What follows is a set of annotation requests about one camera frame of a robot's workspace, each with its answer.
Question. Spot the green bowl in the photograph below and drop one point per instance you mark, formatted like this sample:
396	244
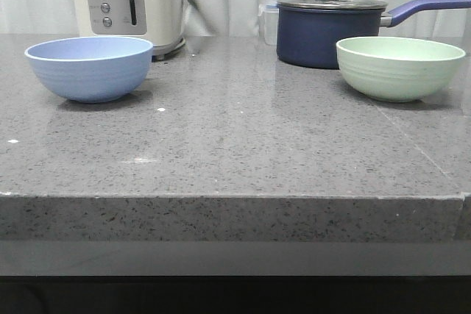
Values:
397	69

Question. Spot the blue bowl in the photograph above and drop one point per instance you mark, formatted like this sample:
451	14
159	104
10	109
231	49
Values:
91	69

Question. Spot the clear plastic container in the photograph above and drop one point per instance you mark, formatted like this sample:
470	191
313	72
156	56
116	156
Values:
268	19

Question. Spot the cream toaster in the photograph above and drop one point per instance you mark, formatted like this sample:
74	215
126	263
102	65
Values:
158	21

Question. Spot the dark blue saucepan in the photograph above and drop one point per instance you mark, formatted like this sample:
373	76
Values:
308	37

